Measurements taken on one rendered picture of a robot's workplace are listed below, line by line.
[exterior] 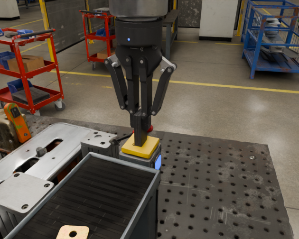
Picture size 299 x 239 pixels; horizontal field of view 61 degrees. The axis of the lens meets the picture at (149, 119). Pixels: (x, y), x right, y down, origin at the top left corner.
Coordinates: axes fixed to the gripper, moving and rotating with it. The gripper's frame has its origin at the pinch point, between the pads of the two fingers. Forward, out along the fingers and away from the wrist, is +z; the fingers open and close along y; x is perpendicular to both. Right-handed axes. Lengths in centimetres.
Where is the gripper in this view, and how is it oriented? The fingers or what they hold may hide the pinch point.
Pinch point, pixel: (140, 127)
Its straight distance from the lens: 49.6
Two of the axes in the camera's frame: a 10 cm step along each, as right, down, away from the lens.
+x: -3.7, 4.6, -8.0
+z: 0.0, 8.7, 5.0
